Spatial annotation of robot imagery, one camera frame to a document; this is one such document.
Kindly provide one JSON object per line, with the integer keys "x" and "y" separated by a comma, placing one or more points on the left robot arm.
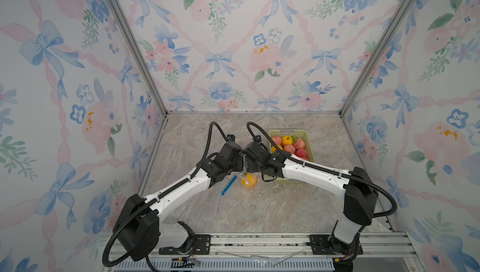
{"x": 140, "y": 227}

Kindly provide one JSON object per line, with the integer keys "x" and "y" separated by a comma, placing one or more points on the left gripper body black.
{"x": 237, "y": 167}

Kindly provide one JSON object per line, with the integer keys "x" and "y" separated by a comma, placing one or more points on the blue zipper clear bag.
{"x": 228, "y": 186}

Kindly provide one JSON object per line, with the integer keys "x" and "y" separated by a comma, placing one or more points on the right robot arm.
{"x": 352, "y": 187}

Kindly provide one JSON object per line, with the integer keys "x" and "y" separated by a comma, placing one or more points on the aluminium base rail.
{"x": 280, "y": 252}

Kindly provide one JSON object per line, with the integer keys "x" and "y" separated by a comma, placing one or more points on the pink zipper clear bag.
{"x": 247, "y": 170}

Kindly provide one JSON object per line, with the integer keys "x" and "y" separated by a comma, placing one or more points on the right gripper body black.
{"x": 253, "y": 167}

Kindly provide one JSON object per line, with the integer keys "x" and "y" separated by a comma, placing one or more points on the pink peach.
{"x": 302, "y": 153}

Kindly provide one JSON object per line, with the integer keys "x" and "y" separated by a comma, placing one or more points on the yellow peach with leaf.
{"x": 287, "y": 140}

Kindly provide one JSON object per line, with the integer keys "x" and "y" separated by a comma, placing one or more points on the green plastic basket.
{"x": 298, "y": 138}

